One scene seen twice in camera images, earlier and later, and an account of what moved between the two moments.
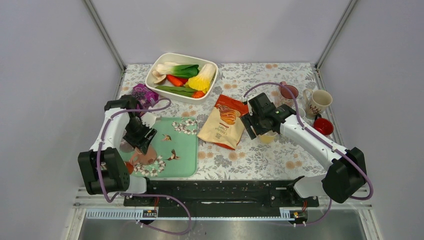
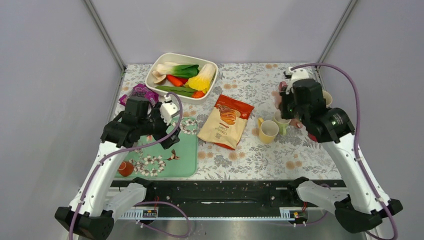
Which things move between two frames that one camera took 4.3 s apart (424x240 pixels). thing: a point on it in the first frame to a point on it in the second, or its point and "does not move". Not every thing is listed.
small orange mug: (130, 167) does not move
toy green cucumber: (180, 91) does not move
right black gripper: (248, 121) to (285, 113)
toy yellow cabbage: (202, 80) does not move
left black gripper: (141, 142) to (163, 134)
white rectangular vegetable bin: (186, 79) does not move
